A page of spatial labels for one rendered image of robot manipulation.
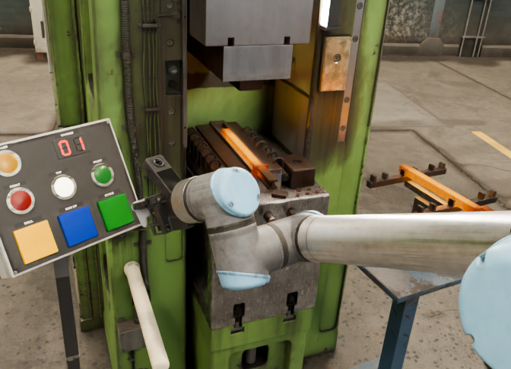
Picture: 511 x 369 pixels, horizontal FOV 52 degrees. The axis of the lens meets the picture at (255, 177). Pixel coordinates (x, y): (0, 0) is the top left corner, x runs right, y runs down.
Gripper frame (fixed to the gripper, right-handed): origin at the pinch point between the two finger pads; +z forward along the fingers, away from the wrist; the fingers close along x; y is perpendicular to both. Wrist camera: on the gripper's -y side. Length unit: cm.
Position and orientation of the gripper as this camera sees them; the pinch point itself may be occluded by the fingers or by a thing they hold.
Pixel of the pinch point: (136, 203)
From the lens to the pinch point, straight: 121.9
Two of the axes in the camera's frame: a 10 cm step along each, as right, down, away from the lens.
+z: -6.6, 1.5, 7.4
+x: 6.9, -2.8, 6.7
